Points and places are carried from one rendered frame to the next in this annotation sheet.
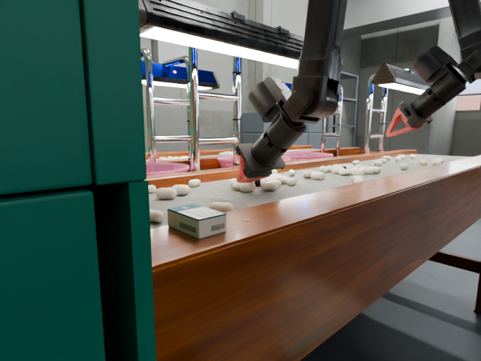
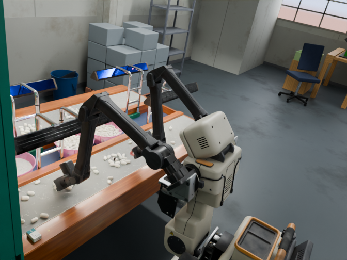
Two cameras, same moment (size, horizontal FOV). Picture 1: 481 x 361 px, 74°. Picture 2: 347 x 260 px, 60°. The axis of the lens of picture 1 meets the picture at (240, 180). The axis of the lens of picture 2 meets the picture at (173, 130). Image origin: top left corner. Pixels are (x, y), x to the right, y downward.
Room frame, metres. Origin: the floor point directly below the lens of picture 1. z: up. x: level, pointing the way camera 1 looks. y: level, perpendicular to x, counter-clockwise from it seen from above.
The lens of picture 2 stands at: (-0.69, -0.19, 1.89)
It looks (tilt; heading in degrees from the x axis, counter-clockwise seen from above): 27 degrees down; 344
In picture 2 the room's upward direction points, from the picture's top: 11 degrees clockwise
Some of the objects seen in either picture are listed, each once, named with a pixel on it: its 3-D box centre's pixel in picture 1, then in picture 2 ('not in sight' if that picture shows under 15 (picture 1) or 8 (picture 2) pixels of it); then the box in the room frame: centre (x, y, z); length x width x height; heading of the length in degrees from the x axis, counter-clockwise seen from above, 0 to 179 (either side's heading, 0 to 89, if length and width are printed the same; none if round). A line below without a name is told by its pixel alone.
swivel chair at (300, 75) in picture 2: not in sight; (303, 74); (4.49, -4.11, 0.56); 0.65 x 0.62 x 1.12; 160
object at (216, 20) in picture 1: (258, 39); (67, 127); (0.78, -0.04, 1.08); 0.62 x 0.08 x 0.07; 133
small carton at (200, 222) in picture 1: (195, 219); (33, 234); (0.33, 0.05, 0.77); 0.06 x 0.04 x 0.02; 43
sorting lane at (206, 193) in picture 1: (363, 173); (126, 157); (1.03, -0.40, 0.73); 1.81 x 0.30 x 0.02; 133
